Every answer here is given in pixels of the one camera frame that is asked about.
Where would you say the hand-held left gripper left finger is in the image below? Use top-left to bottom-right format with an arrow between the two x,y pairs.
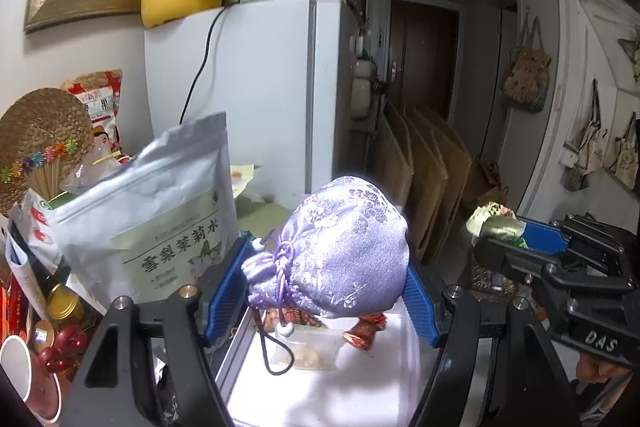
60,237 -> 257,427

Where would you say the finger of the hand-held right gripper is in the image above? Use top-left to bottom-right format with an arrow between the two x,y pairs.
474,236 -> 632,297
519,214 -> 637,266

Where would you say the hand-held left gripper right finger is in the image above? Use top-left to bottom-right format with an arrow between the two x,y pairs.
402,264 -> 583,427

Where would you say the red brown candy packet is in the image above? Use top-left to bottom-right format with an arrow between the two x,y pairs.
342,313 -> 389,351

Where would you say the purple satin drawstring pouch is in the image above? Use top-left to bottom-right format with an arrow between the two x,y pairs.
241,176 -> 412,321

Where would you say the white cardboard box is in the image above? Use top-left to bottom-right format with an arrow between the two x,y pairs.
215,297 -> 447,427

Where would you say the person's right hand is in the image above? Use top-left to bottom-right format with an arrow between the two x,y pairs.
575,353 -> 633,412

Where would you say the green hand-shaped mat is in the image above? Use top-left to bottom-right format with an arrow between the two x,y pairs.
236,197 -> 297,234

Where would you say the silver tea pouch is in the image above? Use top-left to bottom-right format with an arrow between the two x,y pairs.
46,112 -> 240,315

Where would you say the beige tote bag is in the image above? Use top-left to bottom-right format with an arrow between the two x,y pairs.
564,79 -> 610,192
606,111 -> 640,188

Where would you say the clear plastic packet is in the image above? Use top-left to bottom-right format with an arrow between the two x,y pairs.
289,326 -> 345,374

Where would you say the yellow paper packet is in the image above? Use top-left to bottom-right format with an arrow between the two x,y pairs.
230,163 -> 262,198

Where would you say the patterned tote bag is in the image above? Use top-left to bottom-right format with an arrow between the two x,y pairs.
501,17 -> 552,114

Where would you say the gold round tin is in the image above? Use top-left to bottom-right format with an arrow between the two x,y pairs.
46,283 -> 85,322

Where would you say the red bead ornament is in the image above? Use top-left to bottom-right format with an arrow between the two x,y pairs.
36,326 -> 87,372

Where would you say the white refrigerator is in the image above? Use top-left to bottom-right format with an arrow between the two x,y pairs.
144,0 -> 372,208

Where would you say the dark brown door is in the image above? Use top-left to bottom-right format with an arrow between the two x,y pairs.
389,1 -> 460,124

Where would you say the pink and white cup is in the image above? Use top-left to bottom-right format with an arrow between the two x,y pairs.
0,335 -> 64,424

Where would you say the red snack bag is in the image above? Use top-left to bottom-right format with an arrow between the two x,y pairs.
60,68 -> 124,158

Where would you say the white hanging holder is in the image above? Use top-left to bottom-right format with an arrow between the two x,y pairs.
349,57 -> 377,120

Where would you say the woven straw fan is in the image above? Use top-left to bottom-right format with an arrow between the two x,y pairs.
0,88 -> 96,217

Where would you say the black power cable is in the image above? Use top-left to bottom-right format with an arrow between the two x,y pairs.
179,1 -> 236,125

